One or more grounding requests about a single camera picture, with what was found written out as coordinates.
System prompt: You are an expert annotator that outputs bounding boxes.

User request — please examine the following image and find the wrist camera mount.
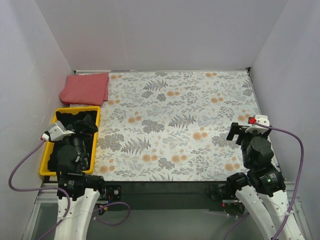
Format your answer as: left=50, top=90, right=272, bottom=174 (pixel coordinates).
left=245, top=114, right=270, bottom=134
left=40, top=120, right=75, bottom=143

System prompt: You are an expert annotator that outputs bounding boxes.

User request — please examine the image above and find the black t shirt in bin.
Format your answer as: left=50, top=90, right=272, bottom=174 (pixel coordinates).
left=47, top=111, right=97, bottom=173

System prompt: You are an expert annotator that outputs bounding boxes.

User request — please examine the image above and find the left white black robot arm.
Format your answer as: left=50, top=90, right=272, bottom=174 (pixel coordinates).
left=54, top=114, right=107, bottom=240

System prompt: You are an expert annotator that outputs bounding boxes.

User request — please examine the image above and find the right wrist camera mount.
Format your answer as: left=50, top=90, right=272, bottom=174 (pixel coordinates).
left=245, top=114, right=270, bottom=134

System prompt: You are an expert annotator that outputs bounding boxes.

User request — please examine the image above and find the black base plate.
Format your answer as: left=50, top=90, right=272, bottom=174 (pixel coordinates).
left=97, top=181, right=239, bottom=211

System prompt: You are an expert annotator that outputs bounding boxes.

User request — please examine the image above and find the salmon pink t shirt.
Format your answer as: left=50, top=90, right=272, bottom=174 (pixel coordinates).
left=59, top=73, right=109, bottom=106

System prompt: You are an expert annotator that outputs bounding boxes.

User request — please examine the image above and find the yellow plastic bin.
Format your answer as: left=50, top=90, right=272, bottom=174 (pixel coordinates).
left=39, top=106, right=101, bottom=177

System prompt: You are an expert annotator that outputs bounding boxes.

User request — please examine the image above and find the floral patterned table mat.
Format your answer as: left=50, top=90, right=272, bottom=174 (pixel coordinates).
left=67, top=70, right=283, bottom=183

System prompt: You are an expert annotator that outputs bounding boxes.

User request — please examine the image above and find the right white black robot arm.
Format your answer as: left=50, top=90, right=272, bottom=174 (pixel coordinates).
left=226, top=116, right=304, bottom=240

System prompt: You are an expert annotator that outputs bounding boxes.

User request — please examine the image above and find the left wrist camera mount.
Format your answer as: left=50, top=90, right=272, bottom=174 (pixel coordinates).
left=40, top=120, right=75, bottom=143

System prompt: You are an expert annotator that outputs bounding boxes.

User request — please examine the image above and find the aluminium frame rail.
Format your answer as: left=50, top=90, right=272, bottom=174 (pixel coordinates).
left=21, top=189, right=57, bottom=240

